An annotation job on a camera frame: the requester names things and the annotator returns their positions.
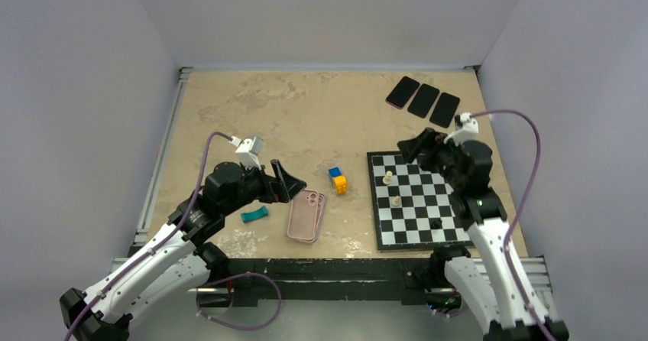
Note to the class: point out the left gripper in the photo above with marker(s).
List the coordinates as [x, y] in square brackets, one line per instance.
[284, 185]

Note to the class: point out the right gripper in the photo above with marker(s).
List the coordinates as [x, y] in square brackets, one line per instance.
[411, 148]

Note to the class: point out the pink phone case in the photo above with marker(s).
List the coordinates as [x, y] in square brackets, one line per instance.
[321, 207]
[303, 216]

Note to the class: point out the black phone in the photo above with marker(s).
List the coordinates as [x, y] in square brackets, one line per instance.
[399, 96]
[445, 109]
[423, 100]

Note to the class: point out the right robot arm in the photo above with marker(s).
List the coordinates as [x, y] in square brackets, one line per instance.
[503, 299]

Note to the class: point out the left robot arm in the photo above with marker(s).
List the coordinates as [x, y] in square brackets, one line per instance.
[178, 257]

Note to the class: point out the teal curved piece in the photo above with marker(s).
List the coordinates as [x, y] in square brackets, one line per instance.
[254, 215]

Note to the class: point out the white chess piece left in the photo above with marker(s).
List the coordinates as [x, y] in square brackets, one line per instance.
[387, 178]

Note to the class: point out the blue and orange block toy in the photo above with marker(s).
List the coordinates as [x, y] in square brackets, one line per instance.
[338, 179]

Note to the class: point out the chessboard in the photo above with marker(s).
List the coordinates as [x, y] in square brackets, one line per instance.
[424, 196]

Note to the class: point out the black chess piece lower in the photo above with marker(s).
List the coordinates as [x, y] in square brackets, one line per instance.
[435, 223]

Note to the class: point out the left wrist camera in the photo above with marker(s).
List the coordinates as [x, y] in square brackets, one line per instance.
[247, 151]

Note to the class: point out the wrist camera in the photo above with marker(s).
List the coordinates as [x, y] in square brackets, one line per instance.
[466, 129]
[247, 151]

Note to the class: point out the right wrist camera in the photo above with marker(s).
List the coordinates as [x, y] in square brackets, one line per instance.
[466, 129]

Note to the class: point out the black base frame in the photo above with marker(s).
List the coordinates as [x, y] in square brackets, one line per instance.
[408, 281]

